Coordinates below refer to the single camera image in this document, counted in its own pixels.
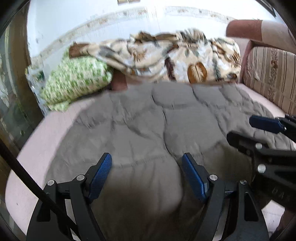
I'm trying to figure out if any grey-brown quilted hooded jacket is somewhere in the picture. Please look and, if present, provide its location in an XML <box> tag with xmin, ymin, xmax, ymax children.
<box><xmin>45</xmin><ymin>82</ymin><xmax>295</xmax><ymax>241</ymax></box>

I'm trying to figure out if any leaf printed blanket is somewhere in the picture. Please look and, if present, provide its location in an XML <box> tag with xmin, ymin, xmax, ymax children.
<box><xmin>87</xmin><ymin>29</ymin><xmax>241</xmax><ymax>84</ymax></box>

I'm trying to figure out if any brown cloth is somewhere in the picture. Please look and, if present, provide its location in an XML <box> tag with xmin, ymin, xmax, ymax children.
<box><xmin>69</xmin><ymin>43</ymin><xmax>89</xmax><ymax>58</ymax></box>

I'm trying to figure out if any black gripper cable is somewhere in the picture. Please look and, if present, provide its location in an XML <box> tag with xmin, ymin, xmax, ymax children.
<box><xmin>0</xmin><ymin>139</ymin><xmax>79</xmax><ymax>234</ymax></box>

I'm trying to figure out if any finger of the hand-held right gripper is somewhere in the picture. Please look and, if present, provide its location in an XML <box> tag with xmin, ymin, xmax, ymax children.
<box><xmin>227</xmin><ymin>132</ymin><xmax>296</xmax><ymax>163</ymax></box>
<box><xmin>249</xmin><ymin>114</ymin><xmax>296</xmax><ymax>135</ymax></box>

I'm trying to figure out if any pink padded headboard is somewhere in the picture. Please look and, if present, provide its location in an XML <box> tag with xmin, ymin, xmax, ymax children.
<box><xmin>225</xmin><ymin>19</ymin><xmax>296</xmax><ymax>84</ymax></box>

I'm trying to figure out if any green printed plastic bag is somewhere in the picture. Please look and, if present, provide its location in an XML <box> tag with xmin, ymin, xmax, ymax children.
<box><xmin>25</xmin><ymin>65</ymin><xmax>50</xmax><ymax>109</ymax></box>

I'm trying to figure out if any striped beige cushion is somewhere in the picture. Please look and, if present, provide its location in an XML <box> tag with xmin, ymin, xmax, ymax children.
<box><xmin>243</xmin><ymin>46</ymin><xmax>296</xmax><ymax>109</ymax></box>

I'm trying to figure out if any wooden door with glass panel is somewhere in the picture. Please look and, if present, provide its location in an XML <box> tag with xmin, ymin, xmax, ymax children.
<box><xmin>0</xmin><ymin>9</ymin><xmax>44</xmax><ymax>163</ymax></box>

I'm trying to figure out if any green checkered pillow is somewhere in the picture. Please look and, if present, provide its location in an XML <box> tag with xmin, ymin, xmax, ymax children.
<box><xmin>40</xmin><ymin>50</ymin><xmax>114</xmax><ymax>111</ymax></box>

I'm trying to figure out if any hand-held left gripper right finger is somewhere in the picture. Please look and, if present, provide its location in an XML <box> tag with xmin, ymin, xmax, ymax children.
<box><xmin>182</xmin><ymin>152</ymin><xmax>270</xmax><ymax>241</ymax></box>

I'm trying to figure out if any person's right forearm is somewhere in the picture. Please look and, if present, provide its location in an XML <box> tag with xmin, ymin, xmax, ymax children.
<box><xmin>274</xmin><ymin>205</ymin><xmax>296</xmax><ymax>235</ymax></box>

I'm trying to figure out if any dusty pink pillow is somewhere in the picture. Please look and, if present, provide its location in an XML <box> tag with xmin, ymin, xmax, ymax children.
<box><xmin>110</xmin><ymin>70</ymin><xmax>129</xmax><ymax>91</ymax></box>

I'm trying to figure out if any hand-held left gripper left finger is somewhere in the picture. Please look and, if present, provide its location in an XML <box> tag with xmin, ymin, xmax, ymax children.
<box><xmin>26</xmin><ymin>152</ymin><xmax>113</xmax><ymax>241</ymax></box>

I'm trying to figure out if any pink bed mattress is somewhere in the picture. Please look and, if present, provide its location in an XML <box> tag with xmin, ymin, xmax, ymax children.
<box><xmin>5</xmin><ymin>82</ymin><xmax>287</xmax><ymax>241</ymax></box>

